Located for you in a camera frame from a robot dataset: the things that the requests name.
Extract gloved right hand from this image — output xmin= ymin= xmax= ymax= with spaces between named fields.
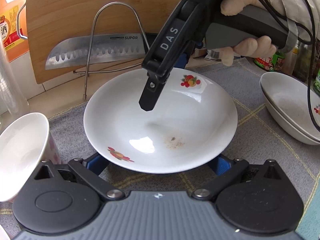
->
xmin=217 ymin=0 xmax=278 ymax=67

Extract stained white plate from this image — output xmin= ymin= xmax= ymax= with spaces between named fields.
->
xmin=259 ymin=85 xmax=319 ymax=146

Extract metal wire rack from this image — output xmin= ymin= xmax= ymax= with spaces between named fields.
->
xmin=74 ymin=2 xmax=150 ymax=101

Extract white bowl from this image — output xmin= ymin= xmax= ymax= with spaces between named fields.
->
xmin=0 ymin=113 xmax=61 ymax=202

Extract large white plate fruit decals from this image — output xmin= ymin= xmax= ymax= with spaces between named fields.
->
xmin=260 ymin=72 xmax=319 ymax=141

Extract yellow lid spice jar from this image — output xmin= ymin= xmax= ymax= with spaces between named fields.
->
xmin=282 ymin=43 xmax=299 ymax=75

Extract bamboo cutting board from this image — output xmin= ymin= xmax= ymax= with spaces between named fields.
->
xmin=26 ymin=0 xmax=180 ymax=84

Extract dark glass oil bottle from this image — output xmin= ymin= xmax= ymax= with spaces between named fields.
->
xmin=292 ymin=43 xmax=312 ymax=82

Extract white plate back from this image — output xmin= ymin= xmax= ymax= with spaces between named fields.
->
xmin=84 ymin=68 xmax=238 ymax=174

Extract cleaver knife black handle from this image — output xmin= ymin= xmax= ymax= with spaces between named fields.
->
xmin=45 ymin=33 xmax=157 ymax=70

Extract green lid sauce jar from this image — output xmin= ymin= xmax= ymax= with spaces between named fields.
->
xmin=253 ymin=51 xmax=285 ymax=72

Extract clear plastic wrap roll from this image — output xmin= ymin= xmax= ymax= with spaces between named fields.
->
xmin=0 ymin=44 xmax=30 ymax=120

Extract green pickle jar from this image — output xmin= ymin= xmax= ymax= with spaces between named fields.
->
xmin=313 ymin=69 xmax=320 ymax=96

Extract grey teal dish towel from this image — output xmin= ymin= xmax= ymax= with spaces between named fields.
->
xmin=1 ymin=59 xmax=319 ymax=239

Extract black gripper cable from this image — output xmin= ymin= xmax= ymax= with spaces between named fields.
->
xmin=258 ymin=0 xmax=320 ymax=133

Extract orange cooking wine jug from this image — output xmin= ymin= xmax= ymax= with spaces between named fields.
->
xmin=1 ymin=0 xmax=29 ymax=62

